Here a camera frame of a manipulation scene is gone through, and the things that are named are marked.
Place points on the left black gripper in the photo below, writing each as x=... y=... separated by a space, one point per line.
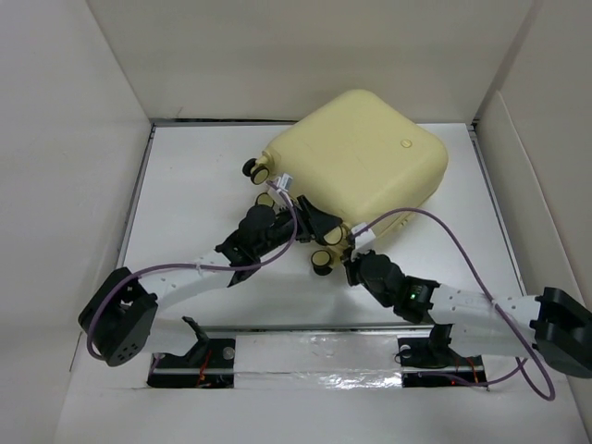
x=314 y=224

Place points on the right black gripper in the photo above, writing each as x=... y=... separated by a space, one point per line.
x=350 y=264

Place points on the yellow hard-shell suitcase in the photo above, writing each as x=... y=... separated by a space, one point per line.
x=357 y=158

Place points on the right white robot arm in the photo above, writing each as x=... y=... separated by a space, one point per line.
x=553 y=326

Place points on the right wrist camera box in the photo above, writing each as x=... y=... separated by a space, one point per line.
x=362 y=238

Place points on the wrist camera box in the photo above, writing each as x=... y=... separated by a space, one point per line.
x=279 y=187
x=362 y=238

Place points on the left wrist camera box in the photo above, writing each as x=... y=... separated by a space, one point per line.
x=279 y=187

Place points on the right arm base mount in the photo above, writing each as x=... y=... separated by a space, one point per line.
x=423 y=368

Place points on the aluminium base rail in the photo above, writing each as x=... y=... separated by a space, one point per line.
x=299 y=352

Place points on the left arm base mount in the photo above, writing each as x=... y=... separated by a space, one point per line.
x=211 y=368

